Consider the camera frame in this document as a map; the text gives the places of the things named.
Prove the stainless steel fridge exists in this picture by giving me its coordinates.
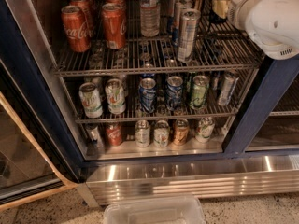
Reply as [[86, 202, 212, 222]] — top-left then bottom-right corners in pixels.
[[0, 0, 298, 206]]

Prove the middle left Coca-Cola can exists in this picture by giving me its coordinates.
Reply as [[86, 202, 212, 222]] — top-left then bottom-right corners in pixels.
[[70, 0, 94, 37]]

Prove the silver slim can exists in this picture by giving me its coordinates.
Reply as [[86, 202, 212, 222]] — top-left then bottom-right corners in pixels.
[[218, 70, 239, 106], [85, 123, 104, 148]]

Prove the clear plastic bin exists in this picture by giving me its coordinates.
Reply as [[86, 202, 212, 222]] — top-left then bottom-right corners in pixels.
[[104, 195, 206, 224]]

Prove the white green can bottom right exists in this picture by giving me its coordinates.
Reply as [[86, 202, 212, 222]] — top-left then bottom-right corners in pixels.
[[195, 117, 215, 143]]

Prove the front right Coca-Cola can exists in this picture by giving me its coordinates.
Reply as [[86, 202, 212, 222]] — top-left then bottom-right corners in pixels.
[[101, 3, 126, 49]]

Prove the clear plastic water bottle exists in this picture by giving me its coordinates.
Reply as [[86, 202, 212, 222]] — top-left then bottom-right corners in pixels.
[[139, 0, 160, 37]]

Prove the wire shelf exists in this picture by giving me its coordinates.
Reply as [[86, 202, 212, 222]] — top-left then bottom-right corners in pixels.
[[66, 69, 257, 124], [55, 0, 265, 77]]

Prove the front left Coca-Cola can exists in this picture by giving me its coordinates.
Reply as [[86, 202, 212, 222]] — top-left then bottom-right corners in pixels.
[[61, 5, 91, 52]]

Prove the open glass fridge door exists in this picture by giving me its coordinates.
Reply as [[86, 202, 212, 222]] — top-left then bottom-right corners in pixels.
[[0, 61, 76, 211]]

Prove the front silver Red Bull can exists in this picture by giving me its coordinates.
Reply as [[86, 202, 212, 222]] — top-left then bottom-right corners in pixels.
[[178, 8, 200, 63]]

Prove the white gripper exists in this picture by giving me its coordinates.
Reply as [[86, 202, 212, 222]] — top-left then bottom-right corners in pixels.
[[212, 0, 261, 30]]

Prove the white can bottom centre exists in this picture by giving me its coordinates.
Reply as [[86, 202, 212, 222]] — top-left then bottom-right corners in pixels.
[[153, 120, 170, 148]]

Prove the silver red bull can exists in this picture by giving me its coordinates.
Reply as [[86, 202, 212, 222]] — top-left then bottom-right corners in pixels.
[[172, 0, 192, 47], [166, 0, 177, 34], [178, 8, 200, 63]]

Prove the middle wire shelf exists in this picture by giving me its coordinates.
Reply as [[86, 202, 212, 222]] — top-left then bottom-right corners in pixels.
[[66, 69, 257, 124]]

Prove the red can bottom shelf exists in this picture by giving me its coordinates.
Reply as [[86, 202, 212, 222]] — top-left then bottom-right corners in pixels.
[[106, 122, 122, 146]]

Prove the silver slim can bottom left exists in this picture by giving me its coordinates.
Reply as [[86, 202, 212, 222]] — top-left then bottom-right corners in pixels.
[[85, 123, 104, 148]]

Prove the left 7up can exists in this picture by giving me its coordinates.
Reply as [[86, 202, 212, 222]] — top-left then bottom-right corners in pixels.
[[79, 82, 103, 119]]

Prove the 7up can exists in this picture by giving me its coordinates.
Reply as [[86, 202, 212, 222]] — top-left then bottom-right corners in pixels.
[[105, 78, 126, 114], [79, 82, 103, 119]]

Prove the top wire shelf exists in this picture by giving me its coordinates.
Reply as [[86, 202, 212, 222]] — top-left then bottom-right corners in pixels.
[[55, 0, 265, 77]]

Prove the silver slim can right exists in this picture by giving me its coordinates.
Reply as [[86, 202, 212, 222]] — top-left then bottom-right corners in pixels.
[[218, 70, 239, 106]]

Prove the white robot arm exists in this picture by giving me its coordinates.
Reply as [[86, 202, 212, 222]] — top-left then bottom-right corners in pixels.
[[212, 0, 299, 60]]

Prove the gold can bottom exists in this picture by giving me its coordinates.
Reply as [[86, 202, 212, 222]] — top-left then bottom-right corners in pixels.
[[173, 119, 189, 146]]

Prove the blue Pepsi can middle shelf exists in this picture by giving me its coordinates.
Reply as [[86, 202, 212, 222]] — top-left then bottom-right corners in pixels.
[[138, 78, 156, 113]]

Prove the blue patterned can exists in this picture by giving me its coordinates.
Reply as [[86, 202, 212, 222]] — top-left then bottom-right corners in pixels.
[[165, 76, 183, 111]]

